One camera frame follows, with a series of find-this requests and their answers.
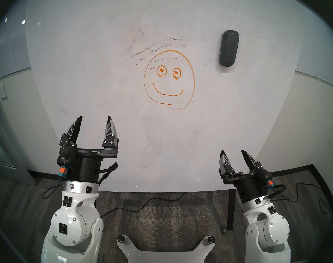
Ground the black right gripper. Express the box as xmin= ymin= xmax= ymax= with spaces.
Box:
xmin=220 ymin=150 xmax=265 ymax=204

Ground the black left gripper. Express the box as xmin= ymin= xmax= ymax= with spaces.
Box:
xmin=59 ymin=116 xmax=119 ymax=182

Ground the dark grey whiteboard eraser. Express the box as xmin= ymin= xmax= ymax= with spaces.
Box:
xmin=219 ymin=30 xmax=240 ymax=67

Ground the large white whiteboard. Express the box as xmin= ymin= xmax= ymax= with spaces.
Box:
xmin=25 ymin=0 xmax=304 ymax=193

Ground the black table leg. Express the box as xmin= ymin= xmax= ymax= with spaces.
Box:
xmin=221 ymin=189 xmax=236 ymax=233

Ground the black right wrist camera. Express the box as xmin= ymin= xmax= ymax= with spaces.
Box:
xmin=256 ymin=161 xmax=274 ymax=190

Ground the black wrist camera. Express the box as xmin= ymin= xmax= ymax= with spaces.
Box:
xmin=58 ymin=147 xmax=80 ymax=179
xmin=256 ymin=161 xmax=274 ymax=190

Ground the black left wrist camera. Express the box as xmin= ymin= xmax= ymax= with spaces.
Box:
xmin=58 ymin=147 xmax=80 ymax=179

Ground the black sleeved gripper cable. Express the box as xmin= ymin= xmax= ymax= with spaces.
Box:
xmin=97 ymin=162 xmax=119 ymax=186

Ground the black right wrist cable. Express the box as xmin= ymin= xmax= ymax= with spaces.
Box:
xmin=265 ymin=184 xmax=287 ymax=201

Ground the looped black floor cable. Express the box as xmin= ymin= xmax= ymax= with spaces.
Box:
xmin=277 ymin=182 xmax=333 ymax=219

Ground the thin black left wrist cable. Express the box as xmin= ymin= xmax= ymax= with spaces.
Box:
xmin=42 ymin=178 xmax=65 ymax=200

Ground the glass door with grey frame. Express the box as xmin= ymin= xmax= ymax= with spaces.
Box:
xmin=0 ymin=65 xmax=36 ymax=185

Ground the black floor cable under board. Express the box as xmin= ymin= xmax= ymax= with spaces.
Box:
xmin=101 ymin=192 xmax=187 ymax=218

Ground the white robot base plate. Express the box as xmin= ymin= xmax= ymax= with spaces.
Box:
xmin=117 ymin=235 xmax=216 ymax=263

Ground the wall glass board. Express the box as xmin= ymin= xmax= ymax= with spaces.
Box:
xmin=0 ymin=0 xmax=32 ymax=81
xmin=294 ymin=19 xmax=333 ymax=87

